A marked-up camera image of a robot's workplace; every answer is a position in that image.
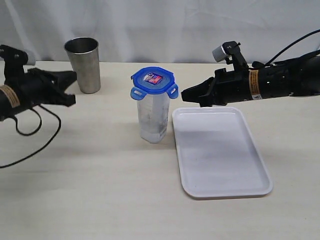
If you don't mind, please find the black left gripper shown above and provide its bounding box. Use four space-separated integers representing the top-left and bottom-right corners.
16 68 77 108

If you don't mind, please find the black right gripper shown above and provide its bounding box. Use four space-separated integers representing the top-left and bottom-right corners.
181 68 250 107

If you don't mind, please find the stainless steel cup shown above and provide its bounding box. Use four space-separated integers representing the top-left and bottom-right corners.
64 36 101 94

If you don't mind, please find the clear plastic tall container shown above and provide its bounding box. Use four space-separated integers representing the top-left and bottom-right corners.
137 93 170 144

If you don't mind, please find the blue plastic container lid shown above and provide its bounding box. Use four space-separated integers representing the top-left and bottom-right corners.
130 66 179 101

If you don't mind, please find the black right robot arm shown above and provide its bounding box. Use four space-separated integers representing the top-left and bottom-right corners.
181 53 320 107

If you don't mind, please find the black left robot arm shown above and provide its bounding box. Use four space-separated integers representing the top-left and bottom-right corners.
0 68 77 121

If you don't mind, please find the white backdrop curtain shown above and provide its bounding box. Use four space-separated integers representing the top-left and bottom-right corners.
0 0 320 63

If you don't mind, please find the white rectangular plastic tray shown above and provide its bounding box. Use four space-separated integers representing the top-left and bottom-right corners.
172 107 273 200

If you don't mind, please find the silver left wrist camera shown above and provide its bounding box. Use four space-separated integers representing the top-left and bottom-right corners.
24 50 36 66

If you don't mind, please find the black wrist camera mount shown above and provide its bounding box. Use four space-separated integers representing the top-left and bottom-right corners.
0 44 29 87

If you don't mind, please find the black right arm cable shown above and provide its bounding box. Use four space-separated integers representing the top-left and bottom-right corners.
252 28 320 68

